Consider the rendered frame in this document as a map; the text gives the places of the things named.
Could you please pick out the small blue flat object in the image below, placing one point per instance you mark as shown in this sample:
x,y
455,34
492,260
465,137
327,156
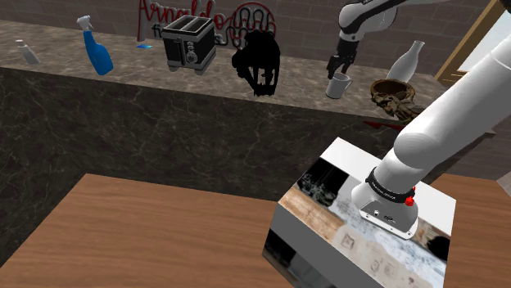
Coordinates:
x,y
144,46

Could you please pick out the white mug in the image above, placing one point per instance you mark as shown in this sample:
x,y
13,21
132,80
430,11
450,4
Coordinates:
x,y
337,87

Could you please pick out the brown woven basket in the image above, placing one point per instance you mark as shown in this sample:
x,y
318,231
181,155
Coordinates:
x,y
391,95

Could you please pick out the black toaster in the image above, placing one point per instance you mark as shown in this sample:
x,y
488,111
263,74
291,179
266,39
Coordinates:
x,y
188,44

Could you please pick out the red flat object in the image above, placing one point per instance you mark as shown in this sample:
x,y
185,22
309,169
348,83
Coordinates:
x,y
382,125

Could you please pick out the blue spray bottle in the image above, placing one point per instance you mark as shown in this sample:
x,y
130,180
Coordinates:
x,y
98,52

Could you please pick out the small grey bottle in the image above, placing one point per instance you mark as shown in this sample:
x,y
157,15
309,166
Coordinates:
x,y
28,53

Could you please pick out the white bottle vase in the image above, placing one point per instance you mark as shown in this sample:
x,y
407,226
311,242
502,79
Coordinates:
x,y
405,63

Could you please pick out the red neon wall sign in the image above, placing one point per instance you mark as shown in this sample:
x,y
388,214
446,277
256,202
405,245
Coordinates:
x,y
239,20

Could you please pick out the wooden framed window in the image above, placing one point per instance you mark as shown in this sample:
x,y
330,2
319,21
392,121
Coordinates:
x,y
473,44

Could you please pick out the black figure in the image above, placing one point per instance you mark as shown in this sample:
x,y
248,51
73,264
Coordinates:
x,y
258,60

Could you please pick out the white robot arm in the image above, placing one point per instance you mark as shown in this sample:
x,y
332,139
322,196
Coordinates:
x,y
447,119

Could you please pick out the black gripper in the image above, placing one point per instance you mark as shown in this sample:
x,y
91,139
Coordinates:
x,y
347,48

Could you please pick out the patterned robot stand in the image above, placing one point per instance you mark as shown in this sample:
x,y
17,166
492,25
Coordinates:
x,y
343,239

